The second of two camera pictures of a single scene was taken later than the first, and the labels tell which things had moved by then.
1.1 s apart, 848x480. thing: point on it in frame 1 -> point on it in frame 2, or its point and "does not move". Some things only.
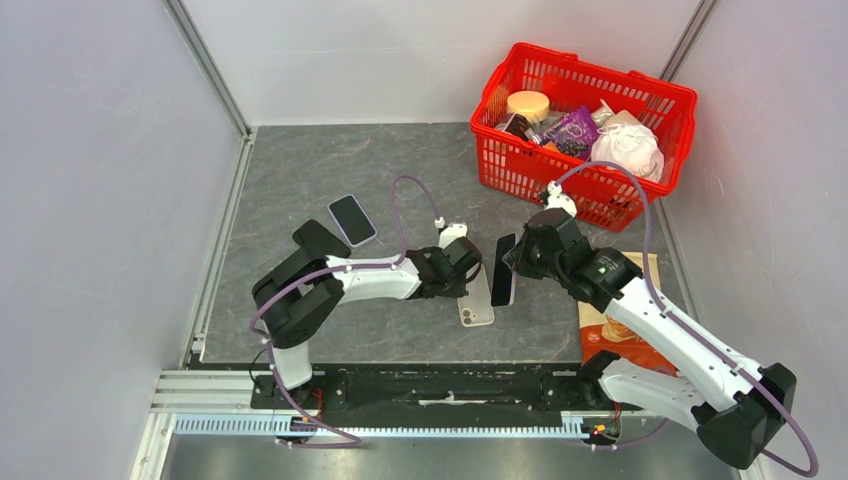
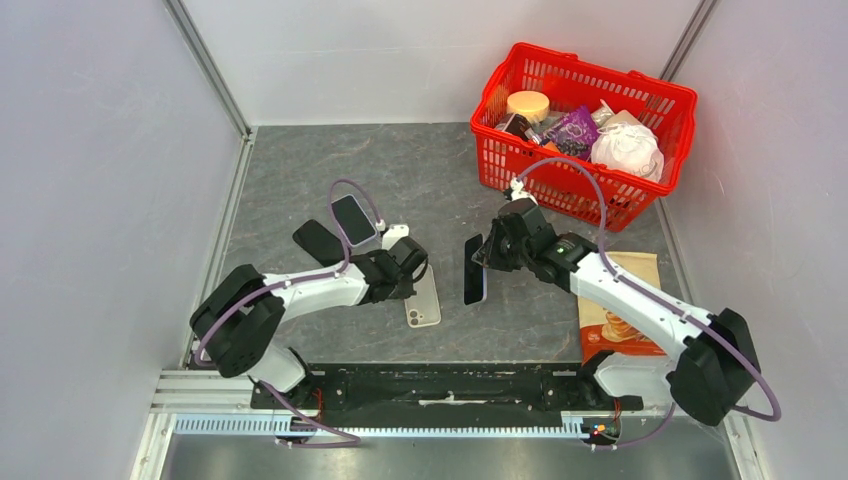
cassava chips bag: [600, 333] does not move
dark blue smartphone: [352, 219] does not move
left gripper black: [456, 291] -> [406, 291]
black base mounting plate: [436, 390] does not move
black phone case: [319, 242] does not move
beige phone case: [477, 308] -> [423, 309]
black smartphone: [503, 278] -> [475, 274]
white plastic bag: [633, 148] does not move
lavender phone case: [352, 220] does not move
